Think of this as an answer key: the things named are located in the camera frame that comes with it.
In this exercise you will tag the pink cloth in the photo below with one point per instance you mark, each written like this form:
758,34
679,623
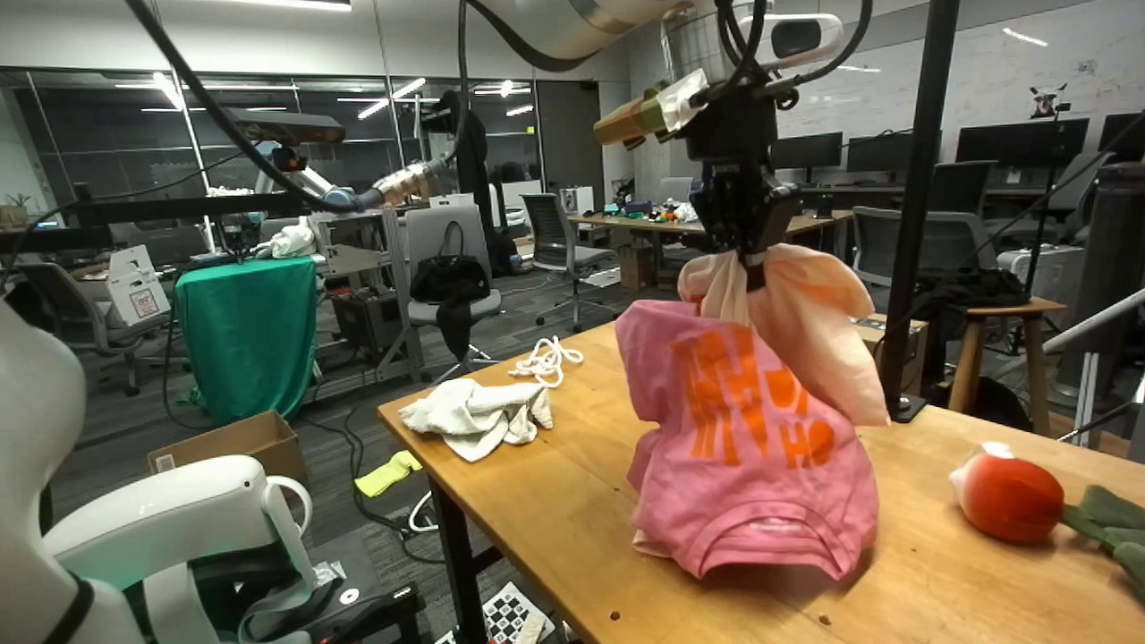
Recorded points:
741,462

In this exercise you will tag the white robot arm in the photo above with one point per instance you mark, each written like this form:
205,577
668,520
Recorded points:
731,69

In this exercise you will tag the black vertical pole stand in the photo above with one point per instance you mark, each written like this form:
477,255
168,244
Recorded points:
914,205

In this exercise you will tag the checkerboard calibration card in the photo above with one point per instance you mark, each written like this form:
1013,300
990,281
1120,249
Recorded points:
513,616

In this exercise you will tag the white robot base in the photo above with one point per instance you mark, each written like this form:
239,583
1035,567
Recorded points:
189,557

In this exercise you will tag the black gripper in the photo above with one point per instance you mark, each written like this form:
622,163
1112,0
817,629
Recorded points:
741,205

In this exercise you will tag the cardboard box on floor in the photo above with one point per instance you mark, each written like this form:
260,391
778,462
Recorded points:
266,437

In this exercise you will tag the red green plush tomato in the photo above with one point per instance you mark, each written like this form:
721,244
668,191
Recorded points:
1021,501

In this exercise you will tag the green draped cloth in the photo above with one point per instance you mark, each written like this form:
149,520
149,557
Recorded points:
253,334

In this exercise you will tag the white towel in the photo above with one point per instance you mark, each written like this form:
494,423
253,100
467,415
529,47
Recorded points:
475,421

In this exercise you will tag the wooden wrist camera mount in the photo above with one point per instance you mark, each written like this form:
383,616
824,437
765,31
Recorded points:
662,107

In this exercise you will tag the light peach shirt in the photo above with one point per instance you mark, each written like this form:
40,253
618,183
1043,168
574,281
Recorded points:
805,305

